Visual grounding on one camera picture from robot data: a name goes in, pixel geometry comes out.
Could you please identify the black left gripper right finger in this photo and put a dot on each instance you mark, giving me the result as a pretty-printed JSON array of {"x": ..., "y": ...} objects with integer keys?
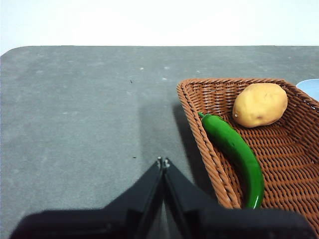
[{"x": 194, "y": 206}]

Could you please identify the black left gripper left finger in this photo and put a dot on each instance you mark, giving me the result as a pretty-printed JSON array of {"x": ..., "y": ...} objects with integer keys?
[{"x": 134, "y": 206}]

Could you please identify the blue round plate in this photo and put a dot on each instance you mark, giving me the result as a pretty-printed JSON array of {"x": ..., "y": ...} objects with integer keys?
[{"x": 310, "y": 88}]

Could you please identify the green chili pepper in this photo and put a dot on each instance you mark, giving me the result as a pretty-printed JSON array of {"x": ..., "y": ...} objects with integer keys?
[{"x": 236, "y": 147}]

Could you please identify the brown wicker basket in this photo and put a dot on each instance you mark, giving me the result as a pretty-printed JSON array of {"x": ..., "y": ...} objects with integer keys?
[{"x": 286, "y": 161}]

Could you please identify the yellow-brown potato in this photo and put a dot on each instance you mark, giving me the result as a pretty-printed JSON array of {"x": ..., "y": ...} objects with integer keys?
[{"x": 260, "y": 104}]

